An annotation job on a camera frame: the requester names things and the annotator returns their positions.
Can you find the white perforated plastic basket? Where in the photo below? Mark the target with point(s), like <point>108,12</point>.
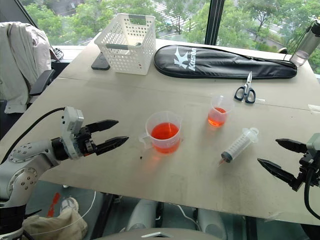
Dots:
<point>130,57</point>

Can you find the black table leg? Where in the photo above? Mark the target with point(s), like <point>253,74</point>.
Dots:
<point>251,228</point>
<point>103,215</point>

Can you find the black window frame post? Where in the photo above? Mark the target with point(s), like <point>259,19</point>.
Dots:
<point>215,20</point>

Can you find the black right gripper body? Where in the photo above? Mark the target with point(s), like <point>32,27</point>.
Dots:
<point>313,172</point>

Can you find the clear tape strip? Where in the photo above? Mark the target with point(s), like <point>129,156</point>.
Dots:
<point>314,109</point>

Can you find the white rounded robot leg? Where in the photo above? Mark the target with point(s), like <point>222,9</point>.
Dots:
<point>211,222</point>
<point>142,215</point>

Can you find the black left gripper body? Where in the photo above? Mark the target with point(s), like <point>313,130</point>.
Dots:
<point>85,145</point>

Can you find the black racket cover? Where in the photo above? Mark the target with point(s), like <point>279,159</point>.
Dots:
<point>225,65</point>

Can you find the black chair armrest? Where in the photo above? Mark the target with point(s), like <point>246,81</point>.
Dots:
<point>42,82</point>

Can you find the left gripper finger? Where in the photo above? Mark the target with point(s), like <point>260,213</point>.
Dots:
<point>102,125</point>
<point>112,143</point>

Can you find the black smartphone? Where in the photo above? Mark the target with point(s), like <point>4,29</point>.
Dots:
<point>98,65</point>

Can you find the white sneaker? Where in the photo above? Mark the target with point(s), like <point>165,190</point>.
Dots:
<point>70,203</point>

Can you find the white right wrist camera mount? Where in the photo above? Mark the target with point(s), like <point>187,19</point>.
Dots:
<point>313,143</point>

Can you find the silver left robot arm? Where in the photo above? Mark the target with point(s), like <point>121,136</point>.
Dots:
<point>30,150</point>

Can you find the small beaker with orange liquid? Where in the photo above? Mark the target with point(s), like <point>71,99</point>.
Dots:
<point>217,120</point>

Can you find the clear water bottle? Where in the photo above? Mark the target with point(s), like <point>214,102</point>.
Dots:
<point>303,47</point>

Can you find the large beaker with orange liquid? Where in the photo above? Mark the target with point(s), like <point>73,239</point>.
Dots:
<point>165,140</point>

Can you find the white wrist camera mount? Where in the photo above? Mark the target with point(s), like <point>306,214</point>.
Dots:
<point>68,120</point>
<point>313,143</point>

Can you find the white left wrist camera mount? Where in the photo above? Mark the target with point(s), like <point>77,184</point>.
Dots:
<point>68,120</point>

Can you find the beige jacket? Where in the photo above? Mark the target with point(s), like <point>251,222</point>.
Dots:
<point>20,62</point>

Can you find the clear plastic syringe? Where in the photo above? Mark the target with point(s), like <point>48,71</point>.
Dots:
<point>237,146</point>

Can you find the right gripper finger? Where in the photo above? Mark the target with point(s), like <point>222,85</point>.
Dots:
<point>292,145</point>
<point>280,171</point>

